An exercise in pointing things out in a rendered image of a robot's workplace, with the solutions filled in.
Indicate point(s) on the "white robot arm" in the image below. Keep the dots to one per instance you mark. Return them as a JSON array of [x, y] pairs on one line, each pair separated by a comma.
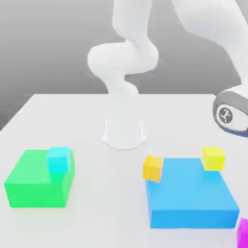
[[124, 58]]

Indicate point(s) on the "small orange cube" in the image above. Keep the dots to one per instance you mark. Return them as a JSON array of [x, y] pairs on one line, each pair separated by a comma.
[[152, 168]]

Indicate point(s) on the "small cyan cube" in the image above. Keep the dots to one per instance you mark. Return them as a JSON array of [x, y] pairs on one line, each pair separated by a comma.
[[58, 159]]

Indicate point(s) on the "small yellow cube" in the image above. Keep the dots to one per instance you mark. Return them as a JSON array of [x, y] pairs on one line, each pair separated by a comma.
[[213, 158]]

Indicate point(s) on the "small magenta cube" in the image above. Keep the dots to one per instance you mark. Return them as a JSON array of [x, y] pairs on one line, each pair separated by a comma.
[[243, 232]]

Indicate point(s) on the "large blue box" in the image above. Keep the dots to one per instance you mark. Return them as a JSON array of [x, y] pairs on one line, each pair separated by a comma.
[[189, 193]]

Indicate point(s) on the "large green box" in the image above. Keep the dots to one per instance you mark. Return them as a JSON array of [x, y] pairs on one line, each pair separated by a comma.
[[29, 186]]

